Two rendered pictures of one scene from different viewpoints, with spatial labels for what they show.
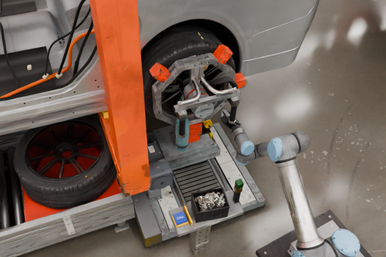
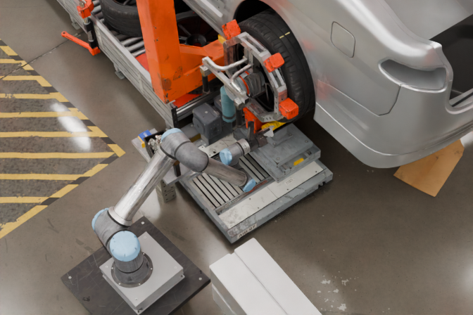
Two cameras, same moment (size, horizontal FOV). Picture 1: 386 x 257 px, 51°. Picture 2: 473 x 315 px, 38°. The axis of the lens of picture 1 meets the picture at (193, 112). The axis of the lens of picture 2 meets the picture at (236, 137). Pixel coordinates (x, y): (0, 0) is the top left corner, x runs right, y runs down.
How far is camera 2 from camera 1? 3.29 m
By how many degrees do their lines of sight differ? 52
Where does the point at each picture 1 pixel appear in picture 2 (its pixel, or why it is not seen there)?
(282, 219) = not seen: hidden behind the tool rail
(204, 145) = (272, 156)
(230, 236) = (185, 219)
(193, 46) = (261, 33)
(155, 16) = not seen: outside the picture
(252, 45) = (324, 93)
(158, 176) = (197, 116)
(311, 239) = (115, 209)
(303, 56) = not seen: outside the picture
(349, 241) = (122, 245)
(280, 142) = (172, 132)
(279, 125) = (369, 247)
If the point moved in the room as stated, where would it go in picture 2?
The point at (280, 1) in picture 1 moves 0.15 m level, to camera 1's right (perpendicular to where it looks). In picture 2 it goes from (347, 67) to (357, 88)
